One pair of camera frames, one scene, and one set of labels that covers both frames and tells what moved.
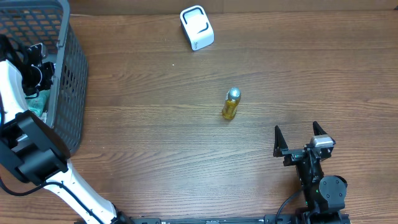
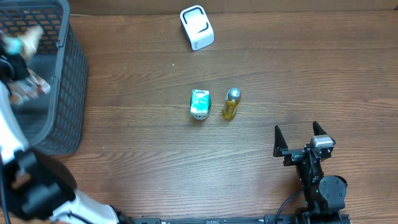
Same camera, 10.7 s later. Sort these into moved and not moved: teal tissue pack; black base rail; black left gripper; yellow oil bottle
Moved: black left gripper; teal tissue pack
Not moved: yellow oil bottle; black base rail
